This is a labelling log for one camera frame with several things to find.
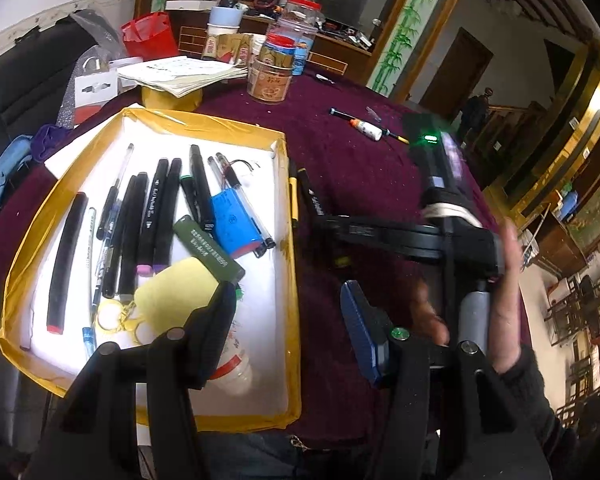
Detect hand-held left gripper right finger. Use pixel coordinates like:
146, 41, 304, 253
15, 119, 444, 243
341, 280, 553, 480

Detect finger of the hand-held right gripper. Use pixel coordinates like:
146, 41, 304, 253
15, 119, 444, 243
322, 214, 443, 262

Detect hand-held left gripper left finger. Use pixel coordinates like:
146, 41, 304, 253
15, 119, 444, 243
25, 281, 238, 480

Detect white pill bottle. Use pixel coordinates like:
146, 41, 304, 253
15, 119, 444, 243
207, 337, 255, 397

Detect yellow taped cardboard box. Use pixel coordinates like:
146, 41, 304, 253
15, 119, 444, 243
0, 106, 302, 433

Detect yellow cartoon tin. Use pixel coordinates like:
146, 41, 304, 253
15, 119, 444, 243
133, 257, 222, 332

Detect black art marker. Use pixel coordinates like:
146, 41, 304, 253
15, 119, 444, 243
102, 175, 137, 300
119, 172, 149, 297
137, 158, 170, 276
153, 158, 183, 275
296, 166, 327, 220
188, 144, 217, 241

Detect yellow ring keychain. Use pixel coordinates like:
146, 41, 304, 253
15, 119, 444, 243
95, 300, 146, 345

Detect blue battery pack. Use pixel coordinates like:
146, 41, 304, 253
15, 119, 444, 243
209, 190, 262, 257

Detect black gel pen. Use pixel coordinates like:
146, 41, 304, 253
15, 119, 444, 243
215, 152, 277, 250
95, 143, 135, 241

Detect black tube with red cap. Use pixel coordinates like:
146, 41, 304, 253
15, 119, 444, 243
46, 192, 90, 335

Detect person's right forearm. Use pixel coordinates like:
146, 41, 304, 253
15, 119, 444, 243
500, 345, 582, 467

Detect person's right hand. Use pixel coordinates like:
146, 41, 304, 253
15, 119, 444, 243
412, 217, 525, 375

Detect white glue tube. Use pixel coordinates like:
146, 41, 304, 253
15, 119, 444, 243
348, 117, 384, 141

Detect brown wooden door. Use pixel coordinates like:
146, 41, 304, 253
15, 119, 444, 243
432, 27, 495, 121

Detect gold framed panel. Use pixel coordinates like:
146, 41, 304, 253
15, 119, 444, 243
482, 37, 600, 223

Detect person's legs in jeans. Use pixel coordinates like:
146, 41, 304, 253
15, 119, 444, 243
200, 430, 381, 480

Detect wooden chairs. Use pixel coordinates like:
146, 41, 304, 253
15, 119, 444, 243
544, 274, 600, 413

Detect small jar with red lid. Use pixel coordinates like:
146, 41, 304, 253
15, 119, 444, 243
246, 32, 296, 105

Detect large clear jar red lid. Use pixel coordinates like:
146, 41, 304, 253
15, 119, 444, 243
279, 0, 323, 77

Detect wooden glass cabinet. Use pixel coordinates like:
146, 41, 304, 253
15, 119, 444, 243
135, 0, 477, 102

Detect white paper sheet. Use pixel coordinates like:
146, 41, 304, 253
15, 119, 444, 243
44, 102, 146, 180

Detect yellow tape roll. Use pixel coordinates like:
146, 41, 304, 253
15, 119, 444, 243
140, 84, 204, 112

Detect brown printed carton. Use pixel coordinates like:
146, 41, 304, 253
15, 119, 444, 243
202, 33, 255, 65

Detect purple cloth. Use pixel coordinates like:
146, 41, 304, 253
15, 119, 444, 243
32, 123, 74, 164

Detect stack of papers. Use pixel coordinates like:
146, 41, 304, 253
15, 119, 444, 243
115, 56, 249, 99

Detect blue cloth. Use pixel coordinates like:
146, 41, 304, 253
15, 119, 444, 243
0, 133, 35, 207

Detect stacked blue and white cups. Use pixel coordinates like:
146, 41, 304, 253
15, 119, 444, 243
207, 4, 243, 39

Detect white card package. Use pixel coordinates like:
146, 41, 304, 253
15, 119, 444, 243
74, 70, 119, 110

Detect red plastic bag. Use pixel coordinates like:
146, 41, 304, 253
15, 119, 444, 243
120, 12, 180, 61

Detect black leather chair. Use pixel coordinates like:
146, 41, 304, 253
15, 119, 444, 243
0, 22, 131, 221

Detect clear plastic bag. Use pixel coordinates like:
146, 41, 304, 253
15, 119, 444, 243
57, 9, 126, 129

